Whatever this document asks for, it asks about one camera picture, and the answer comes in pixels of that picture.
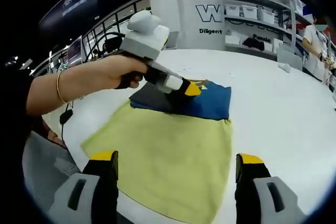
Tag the person's left hand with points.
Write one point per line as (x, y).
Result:
(120, 66)

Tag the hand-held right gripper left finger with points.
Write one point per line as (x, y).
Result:
(99, 182)

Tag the yellow garment with dark sleeves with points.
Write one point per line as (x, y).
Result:
(170, 155)

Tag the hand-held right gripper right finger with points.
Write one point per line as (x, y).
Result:
(249, 182)

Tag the grey box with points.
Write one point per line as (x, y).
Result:
(288, 57)

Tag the white metal shelf rack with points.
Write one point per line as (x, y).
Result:
(283, 32)

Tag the large computer monitor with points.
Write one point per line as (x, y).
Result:
(75, 49)

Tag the grey mesh chair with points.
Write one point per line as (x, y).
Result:
(44, 171)

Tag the white plastic storage box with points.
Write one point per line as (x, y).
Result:
(249, 12)
(265, 15)
(233, 11)

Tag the white crumpled cloth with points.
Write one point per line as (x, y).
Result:
(284, 68)

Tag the white chair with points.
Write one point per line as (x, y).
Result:
(173, 40)

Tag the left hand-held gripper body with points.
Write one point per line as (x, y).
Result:
(144, 40)

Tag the white printed pillar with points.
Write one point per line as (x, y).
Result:
(189, 37)

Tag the dark hanging display screen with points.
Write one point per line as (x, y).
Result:
(71, 1)

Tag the black cloth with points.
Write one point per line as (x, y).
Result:
(253, 44)

